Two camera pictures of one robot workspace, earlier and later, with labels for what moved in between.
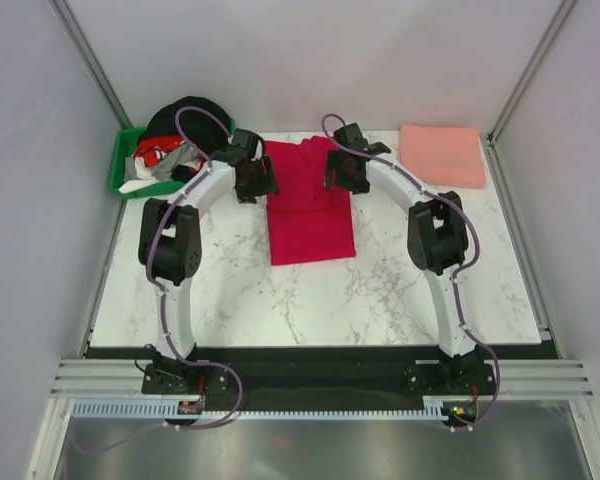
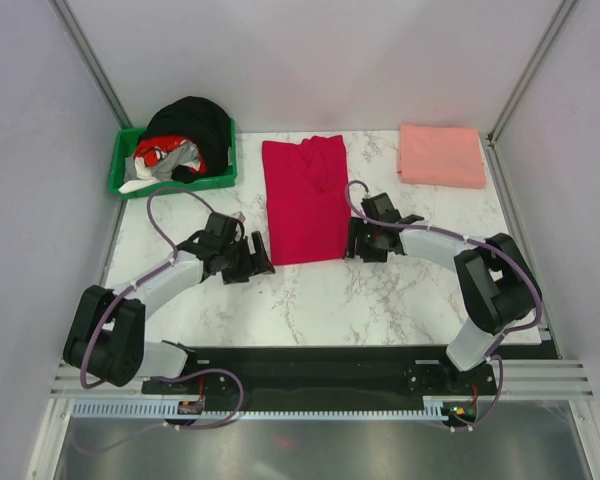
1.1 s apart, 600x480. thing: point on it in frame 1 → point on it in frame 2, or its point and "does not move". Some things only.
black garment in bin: [201, 121] does not move
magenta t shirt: [308, 221] does not move
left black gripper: [267, 183] → [254, 264]
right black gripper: [335, 158] → [358, 227]
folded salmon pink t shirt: [442, 155] does not move
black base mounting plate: [318, 374] does not move
